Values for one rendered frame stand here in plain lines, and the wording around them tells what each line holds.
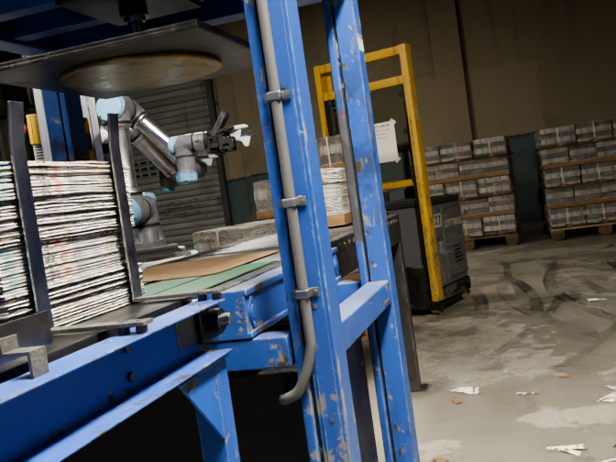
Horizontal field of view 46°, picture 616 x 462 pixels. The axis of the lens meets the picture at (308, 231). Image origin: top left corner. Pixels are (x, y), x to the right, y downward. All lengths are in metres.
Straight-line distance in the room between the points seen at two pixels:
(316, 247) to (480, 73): 9.32
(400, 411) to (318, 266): 0.76
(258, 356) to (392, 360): 0.65
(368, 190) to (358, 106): 0.22
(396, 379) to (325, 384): 0.63
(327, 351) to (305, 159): 0.35
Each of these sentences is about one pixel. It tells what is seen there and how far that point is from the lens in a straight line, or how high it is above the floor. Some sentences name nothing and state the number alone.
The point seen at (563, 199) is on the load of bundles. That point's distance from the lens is 8.80.
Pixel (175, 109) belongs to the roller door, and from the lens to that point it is 11.67.
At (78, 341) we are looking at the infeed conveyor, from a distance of 1.03.
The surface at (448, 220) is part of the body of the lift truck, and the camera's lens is 5.38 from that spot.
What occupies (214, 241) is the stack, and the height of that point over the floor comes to 0.77.
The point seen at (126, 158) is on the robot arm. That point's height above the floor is 1.19.
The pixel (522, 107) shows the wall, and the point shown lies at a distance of 10.49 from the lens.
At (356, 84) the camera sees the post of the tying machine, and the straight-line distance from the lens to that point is 1.91.
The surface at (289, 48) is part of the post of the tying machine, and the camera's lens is 1.33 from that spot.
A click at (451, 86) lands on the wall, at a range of 10.47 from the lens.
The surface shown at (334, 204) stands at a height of 0.89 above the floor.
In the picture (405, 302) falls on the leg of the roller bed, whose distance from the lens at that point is 3.32.
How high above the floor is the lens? 0.95
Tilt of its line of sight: 3 degrees down
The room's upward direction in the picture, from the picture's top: 8 degrees counter-clockwise
